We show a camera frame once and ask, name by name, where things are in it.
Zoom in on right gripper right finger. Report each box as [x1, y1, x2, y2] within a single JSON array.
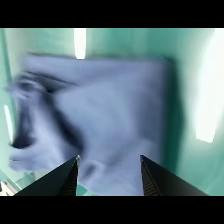
[[139, 154, 208, 197]]

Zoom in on light blue shirt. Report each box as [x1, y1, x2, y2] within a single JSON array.
[[5, 53, 178, 197]]

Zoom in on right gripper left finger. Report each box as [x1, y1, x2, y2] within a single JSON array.
[[14, 154, 81, 197]]

